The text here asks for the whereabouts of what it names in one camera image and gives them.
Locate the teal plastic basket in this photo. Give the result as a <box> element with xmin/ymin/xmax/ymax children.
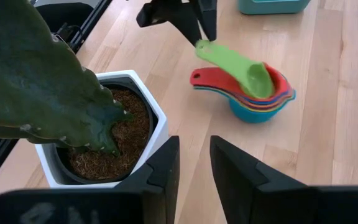
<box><xmin>237</xmin><ymin>0</ymin><xmax>312</xmax><ymax>16</ymax></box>

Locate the green measuring cup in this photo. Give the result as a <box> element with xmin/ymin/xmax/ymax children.
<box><xmin>195</xmin><ymin>39</ymin><xmax>275</xmax><ymax>100</ymax></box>

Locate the red measuring cup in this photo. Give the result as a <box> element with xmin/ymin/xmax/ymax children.
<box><xmin>190</xmin><ymin>62</ymin><xmax>293</xmax><ymax>101</ymax></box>

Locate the orange measuring cup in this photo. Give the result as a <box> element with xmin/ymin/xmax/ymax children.
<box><xmin>234</xmin><ymin>93</ymin><xmax>294</xmax><ymax>108</ymax></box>

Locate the green cactus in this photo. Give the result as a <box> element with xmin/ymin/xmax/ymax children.
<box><xmin>0</xmin><ymin>0</ymin><xmax>134</xmax><ymax>156</ymax></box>

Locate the white plant pot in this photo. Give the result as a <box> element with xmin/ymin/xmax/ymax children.
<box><xmin>34</xmin><ymin>69</ymin><xmax>170</xmax><ymax>189</ymax></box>

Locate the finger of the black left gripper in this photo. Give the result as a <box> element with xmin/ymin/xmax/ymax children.
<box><xmin>196</xmin><ymin>0</ymin><xmax>218</xmax><ymax>42</ymax></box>
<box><xmin>168</xmin><ymin>12</ymin><xmax>203</xmax><ymax>47</ymax></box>

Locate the teal measuring cup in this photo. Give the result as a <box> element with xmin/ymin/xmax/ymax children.
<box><xmin>193</xmin><ymin>86</ymin><xmax>296</xmax><ymax>124</ymax></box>

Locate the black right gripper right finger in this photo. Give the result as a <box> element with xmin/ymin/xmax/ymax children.
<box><xmin>209</xmin><ymin>135</ymin><xmax>307</xmax><ymax>224</ymax></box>

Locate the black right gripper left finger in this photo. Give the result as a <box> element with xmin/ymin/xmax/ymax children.
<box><xmin>114</xmin><ymin>135</ymin><xmax>181</xmax><ymax>224</ymax></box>

